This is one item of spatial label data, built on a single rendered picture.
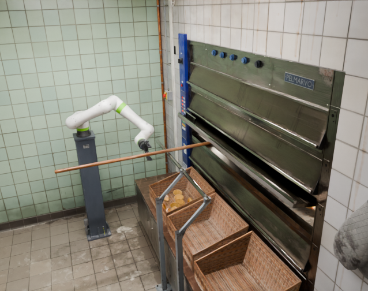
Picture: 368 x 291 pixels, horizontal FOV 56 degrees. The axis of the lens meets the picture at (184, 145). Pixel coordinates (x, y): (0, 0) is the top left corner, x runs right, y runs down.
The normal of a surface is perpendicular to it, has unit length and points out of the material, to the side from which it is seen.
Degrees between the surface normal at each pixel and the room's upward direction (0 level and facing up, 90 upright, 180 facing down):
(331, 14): 90
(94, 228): 90
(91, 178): 90
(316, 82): 90
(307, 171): 70
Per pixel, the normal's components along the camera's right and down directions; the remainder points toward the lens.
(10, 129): 0.35, 0.34
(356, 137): -0.93, 0.16
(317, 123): -0.89, -0.17
